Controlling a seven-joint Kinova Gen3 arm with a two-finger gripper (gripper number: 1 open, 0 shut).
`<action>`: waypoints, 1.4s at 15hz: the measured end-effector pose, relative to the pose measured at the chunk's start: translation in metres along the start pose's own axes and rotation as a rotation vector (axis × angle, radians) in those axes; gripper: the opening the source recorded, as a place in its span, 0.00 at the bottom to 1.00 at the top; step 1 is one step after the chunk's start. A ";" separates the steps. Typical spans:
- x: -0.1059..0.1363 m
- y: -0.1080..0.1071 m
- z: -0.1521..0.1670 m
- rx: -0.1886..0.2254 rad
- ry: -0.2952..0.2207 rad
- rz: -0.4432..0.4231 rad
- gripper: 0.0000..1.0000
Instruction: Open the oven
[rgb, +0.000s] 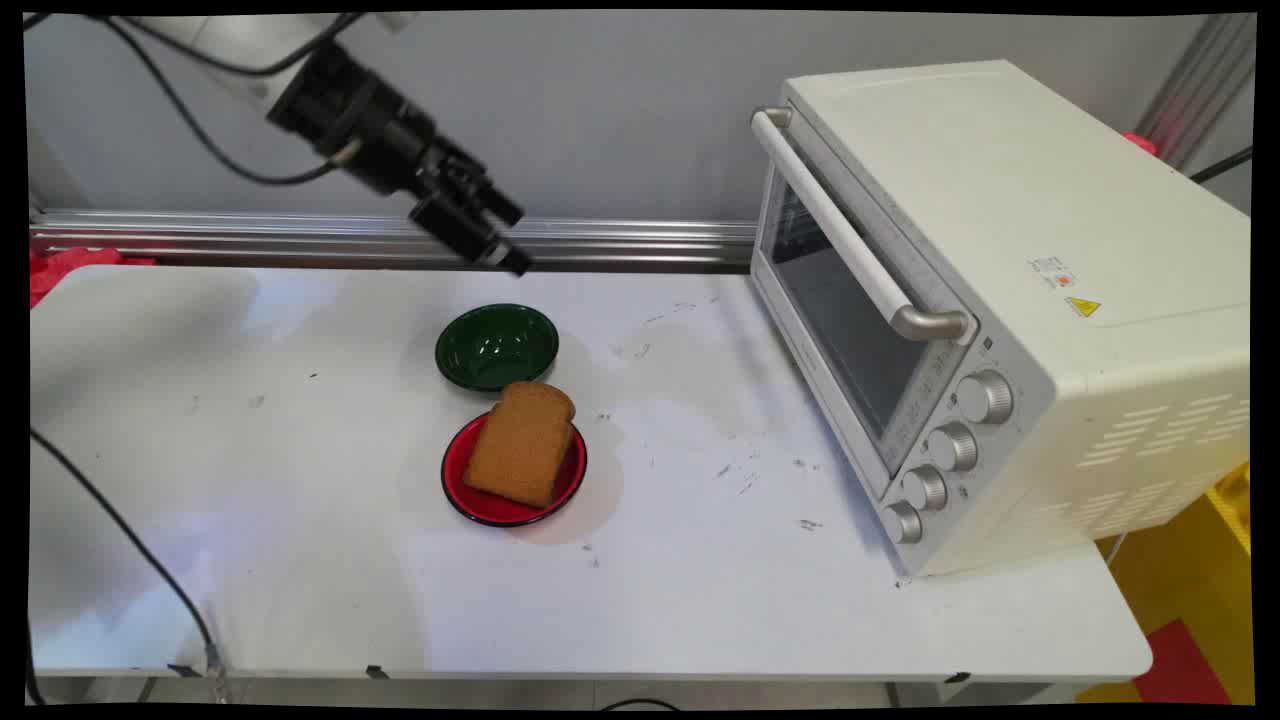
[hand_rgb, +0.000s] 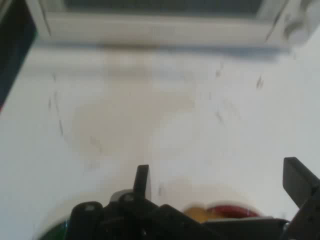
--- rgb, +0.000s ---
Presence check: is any cream toaster oven body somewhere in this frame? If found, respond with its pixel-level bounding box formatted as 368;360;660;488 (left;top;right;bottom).
750;58;1251;579

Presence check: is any black cable with metal connector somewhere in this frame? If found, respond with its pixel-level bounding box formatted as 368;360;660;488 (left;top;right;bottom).
30;430;225;701

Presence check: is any glass oven door with handle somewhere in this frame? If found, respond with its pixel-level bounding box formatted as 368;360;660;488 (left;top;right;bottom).
750;105;986;501

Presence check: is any large silver oven knob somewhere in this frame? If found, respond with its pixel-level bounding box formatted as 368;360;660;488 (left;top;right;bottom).
955;370;1014;426

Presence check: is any red plate with black rim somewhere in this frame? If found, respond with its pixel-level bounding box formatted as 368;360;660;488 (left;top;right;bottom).
441;410;588;528

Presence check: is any black looped wrist cable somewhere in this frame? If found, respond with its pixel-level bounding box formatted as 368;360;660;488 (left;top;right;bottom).
95;12;346;187

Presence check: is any red foam floor mat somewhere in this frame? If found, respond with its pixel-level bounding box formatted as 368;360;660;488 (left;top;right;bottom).
1133;618;1233;706

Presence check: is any slanted aluminium profile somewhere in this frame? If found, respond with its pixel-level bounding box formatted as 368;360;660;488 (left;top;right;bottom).
1135;14;1256;171

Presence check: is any horizontal aluminium rail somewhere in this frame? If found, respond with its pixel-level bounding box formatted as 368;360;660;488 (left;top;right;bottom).
30;208;758;273

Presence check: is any brown bread slice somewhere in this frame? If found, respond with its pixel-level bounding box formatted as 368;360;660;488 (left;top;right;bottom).
462;380;577;509

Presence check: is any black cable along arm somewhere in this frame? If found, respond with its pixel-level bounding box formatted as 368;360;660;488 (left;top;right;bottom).
125;12;369;79

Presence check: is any dark green bowl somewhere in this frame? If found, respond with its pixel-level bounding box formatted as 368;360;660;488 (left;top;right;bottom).
435;303;560;392

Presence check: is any red cloth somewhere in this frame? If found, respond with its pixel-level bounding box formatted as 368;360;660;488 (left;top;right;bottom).
30;250;157;307

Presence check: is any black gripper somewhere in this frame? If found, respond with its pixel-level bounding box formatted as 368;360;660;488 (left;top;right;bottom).
266;40;534;277

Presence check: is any yellow foam floor mat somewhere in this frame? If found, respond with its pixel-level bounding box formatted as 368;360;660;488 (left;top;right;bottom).
1075;460;1254;706

